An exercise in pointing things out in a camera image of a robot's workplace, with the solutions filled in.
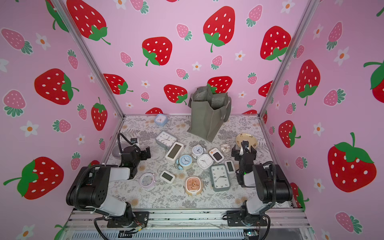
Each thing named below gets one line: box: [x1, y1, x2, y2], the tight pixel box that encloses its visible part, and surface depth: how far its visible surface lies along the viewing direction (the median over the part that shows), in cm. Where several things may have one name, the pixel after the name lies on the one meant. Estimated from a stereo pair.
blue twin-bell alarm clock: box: [176, 154, 193, 170], surface depth 92 cm
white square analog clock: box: [197, 153, 214, 170], surface depth 94 cm
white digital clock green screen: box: [165, 141, 184, 164], surface depth 97 cm
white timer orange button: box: [209, 147, 225, 163], surface depth 97 cm
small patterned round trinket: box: [220, 143, 231, 153], surface depth 100 cm
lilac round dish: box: [111, 143, 128, 158], surface depth 96 cm
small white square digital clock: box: [159, 170, 176, 184], surface depth 88 cm
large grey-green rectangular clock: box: [209, 163, 231, 192], surface depth 87 cm
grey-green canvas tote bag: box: [186, 84, 232, 143], surface depth 103 cm
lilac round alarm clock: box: [139, 172, 156, 189], surface depth 86 cm
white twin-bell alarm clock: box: [190, 144, 206, 159], surface depth 97 cm
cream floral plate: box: [236, 133, 258, 150], surface depth 109 cm
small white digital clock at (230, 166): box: [224, 160, 236, 174], surface depth 92 cm
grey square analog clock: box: [155, 131, 177, 150], surface depth 106 cm
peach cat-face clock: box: [185, 176, 203, 196], surface depth 84 cm
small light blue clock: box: [154, 113, 169, 127], surface depth 118 cm
